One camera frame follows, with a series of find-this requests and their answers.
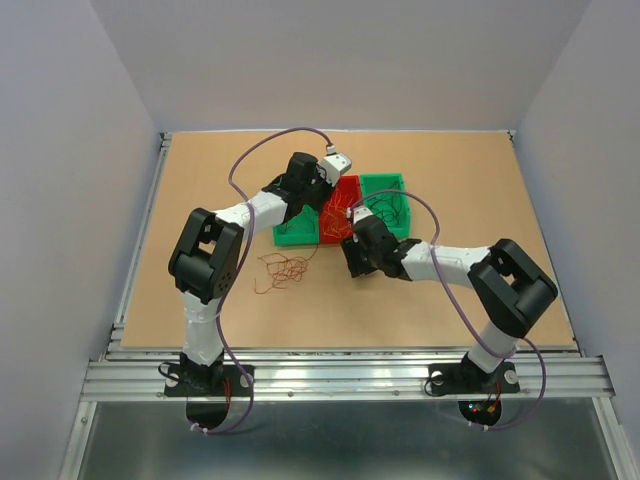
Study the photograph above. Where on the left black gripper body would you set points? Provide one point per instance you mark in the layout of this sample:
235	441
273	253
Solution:
317	192

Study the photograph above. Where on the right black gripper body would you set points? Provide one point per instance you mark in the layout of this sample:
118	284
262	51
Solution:
359	259

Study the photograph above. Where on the green plastic bin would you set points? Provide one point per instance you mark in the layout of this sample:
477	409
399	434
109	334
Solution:
301	230
392	208

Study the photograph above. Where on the red plastic bin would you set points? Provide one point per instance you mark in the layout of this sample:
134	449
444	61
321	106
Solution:
333	224

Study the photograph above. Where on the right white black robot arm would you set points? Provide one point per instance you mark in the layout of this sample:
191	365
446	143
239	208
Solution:
514	291

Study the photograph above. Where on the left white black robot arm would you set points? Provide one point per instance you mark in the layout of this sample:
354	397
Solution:
206	259

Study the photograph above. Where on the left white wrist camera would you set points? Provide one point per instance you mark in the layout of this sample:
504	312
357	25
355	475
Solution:
334	165

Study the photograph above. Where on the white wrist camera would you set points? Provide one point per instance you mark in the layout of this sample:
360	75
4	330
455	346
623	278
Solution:
334	165
357	214

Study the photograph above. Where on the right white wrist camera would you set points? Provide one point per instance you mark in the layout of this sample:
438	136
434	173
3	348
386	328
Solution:
357	214

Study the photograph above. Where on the aluminium mounting rail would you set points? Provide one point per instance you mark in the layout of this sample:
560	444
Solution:
339	375

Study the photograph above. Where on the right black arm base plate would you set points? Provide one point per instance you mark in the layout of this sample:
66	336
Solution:
445	379

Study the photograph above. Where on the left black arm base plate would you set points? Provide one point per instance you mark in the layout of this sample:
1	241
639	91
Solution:
232	384

